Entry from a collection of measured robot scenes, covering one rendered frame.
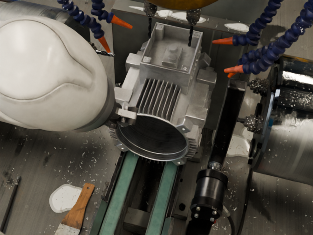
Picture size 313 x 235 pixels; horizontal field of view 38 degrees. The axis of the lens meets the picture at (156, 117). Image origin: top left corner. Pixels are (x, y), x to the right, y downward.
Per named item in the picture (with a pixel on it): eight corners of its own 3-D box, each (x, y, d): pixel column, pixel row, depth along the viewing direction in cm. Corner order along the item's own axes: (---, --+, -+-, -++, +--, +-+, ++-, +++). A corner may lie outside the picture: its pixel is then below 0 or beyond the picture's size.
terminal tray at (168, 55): (153, 46, 101) (154, 21, 95) (200, 57, 99) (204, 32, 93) (137, 86, 94) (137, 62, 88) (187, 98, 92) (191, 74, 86)
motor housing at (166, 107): (135, 86, 113) (135, 30, 98) (209, 104, 111) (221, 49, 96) (108, 152, 102) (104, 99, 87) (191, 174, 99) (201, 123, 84)
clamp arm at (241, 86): (208, 157, 93) (229, 74, 73) (223, 161, 93) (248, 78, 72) (205, 172, 91) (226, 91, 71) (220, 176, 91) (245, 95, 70)
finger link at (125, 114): (97, 96, 63) (134, 104, 62) (105, 102, 68) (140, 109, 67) (93, 113, 62) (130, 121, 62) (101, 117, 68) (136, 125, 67)
